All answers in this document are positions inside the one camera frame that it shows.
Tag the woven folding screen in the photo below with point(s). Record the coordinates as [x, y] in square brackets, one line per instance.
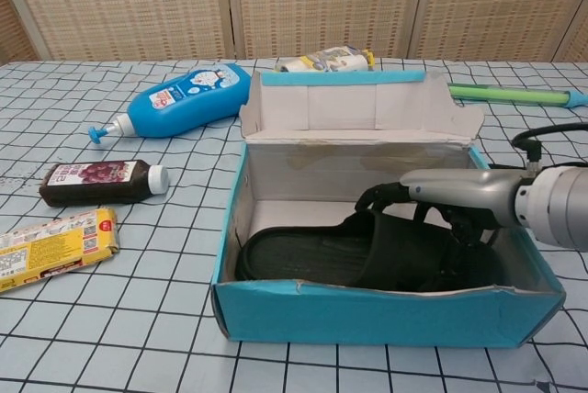
[321, 3]

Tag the blue detergent pump bottle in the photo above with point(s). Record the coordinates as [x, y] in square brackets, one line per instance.
[193, 99]

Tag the green blue water pump toy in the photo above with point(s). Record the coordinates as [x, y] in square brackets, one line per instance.
[514, 94]

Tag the rolled white yellow bag pack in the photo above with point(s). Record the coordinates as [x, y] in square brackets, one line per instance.
[326, 60]

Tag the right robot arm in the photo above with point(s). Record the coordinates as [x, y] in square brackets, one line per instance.
[560, 205]

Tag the checkered light blue tablecloth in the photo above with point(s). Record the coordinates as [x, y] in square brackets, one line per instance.
[138, 328]

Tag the yellow snack package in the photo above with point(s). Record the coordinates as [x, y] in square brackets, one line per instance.
[55, 246]

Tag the blue cardboard shoe box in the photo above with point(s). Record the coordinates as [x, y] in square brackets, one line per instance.
[367, 315]

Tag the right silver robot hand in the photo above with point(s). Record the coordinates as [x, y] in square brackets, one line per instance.
[459, 184]

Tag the dark juice bottle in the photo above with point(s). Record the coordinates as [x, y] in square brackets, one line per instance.
[92, 184]

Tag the black slipper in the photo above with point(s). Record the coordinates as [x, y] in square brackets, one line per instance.
[298, 250]

